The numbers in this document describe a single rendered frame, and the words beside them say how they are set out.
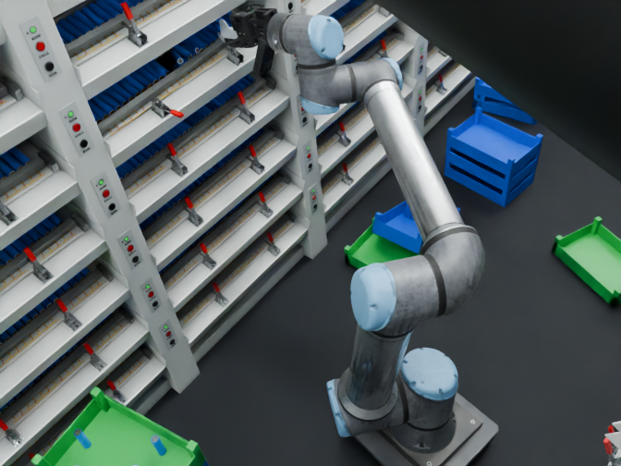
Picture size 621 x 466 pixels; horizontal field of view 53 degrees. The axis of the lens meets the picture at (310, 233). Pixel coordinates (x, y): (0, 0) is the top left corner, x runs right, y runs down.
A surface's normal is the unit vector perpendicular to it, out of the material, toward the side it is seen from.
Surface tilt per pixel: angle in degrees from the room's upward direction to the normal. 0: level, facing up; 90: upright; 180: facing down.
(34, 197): 19
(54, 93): 90
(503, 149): 0
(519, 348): 0
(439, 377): 9
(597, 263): 0
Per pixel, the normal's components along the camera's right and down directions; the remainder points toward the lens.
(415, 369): 0.04, -0.74
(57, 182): 0.16, -0.52
